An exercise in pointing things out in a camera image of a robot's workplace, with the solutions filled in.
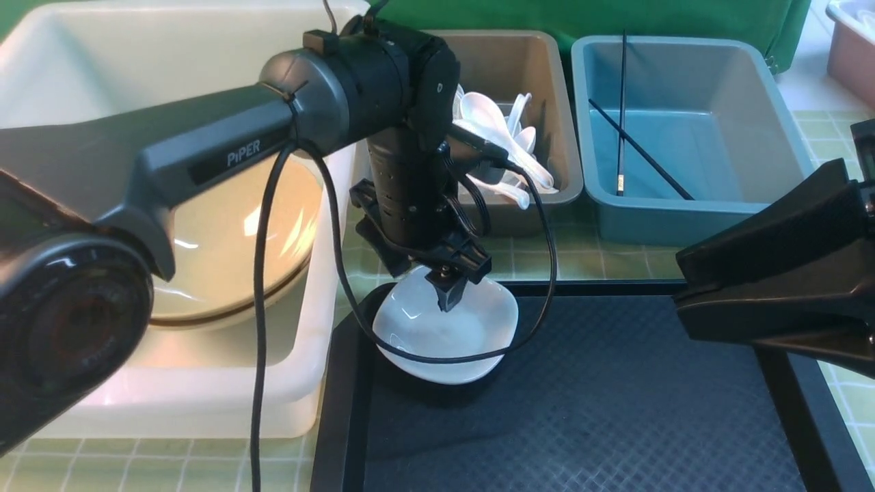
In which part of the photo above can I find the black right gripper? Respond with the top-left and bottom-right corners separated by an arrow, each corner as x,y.
674,118 -> 875,377

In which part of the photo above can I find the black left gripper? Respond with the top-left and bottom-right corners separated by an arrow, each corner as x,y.
350,127 -> 493,312

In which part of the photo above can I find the white square dish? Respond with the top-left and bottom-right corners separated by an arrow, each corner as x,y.
373,266 -> 519,359

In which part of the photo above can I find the black chopstick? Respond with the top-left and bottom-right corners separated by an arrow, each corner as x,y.
617,30 -> 628,196
588,98 -> 694,200

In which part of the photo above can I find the tan noodle bowl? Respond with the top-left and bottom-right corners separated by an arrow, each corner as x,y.
151,157 -> 324,320

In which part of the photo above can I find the white soup spoon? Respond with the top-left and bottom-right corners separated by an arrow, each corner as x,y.
453,119 -> 558,194

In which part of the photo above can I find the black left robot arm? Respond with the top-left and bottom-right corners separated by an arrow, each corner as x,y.
2,5 -> 492,454

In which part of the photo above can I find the tan bowl in tub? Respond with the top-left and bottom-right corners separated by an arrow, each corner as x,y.
149,256 -> 310,332

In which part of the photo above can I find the white spoon front of pile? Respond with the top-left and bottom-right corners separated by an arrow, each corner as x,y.
472,178 -> 530,210

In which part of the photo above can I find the white spoon of pile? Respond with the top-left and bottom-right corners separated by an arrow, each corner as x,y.
472,178 -> 530,210
458,92 -> 554,190

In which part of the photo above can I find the green checkered tablecloth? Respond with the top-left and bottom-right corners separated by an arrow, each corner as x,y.
1,109 -> 874,491

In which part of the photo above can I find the black serving tray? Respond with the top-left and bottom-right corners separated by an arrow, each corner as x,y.
310,282 -> 873,491

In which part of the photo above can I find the white spoon top of pile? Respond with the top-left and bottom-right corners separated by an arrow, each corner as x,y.
458,92 -> 554,190

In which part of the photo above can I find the blue-grey plastic bin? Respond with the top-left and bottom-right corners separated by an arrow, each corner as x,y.
571,36 -> 815,247

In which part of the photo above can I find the pink bin with white rim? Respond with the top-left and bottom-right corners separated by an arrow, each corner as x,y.
826,1 -> 874,108

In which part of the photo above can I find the grey plastic bin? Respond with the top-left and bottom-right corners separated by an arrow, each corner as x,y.
431,30 -> 584,218

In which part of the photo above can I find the large white plastic tub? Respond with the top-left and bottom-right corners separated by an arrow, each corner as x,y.
2,1 -> 338,439

